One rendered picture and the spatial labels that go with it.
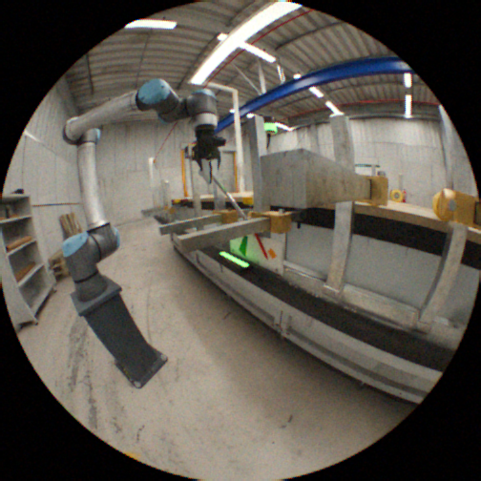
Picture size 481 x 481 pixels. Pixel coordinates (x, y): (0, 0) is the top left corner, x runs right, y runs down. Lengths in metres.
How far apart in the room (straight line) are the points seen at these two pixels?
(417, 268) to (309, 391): 0.78
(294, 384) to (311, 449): 0.42
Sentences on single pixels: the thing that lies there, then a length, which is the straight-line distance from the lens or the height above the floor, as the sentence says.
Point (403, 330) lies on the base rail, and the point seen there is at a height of 0.70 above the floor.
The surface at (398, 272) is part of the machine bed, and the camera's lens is 0.59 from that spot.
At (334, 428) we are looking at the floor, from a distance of 1.01.
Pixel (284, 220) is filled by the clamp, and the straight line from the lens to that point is 0.43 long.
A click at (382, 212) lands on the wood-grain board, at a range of 0.53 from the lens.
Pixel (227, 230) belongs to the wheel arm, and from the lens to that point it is 0.35.
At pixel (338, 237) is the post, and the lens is 0.35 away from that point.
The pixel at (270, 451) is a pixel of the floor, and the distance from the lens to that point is 0.95.
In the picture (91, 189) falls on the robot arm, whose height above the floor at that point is 1.07.
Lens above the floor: 0.94
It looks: 18 degrees down
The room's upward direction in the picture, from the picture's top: 4 degrees counter-clockwise
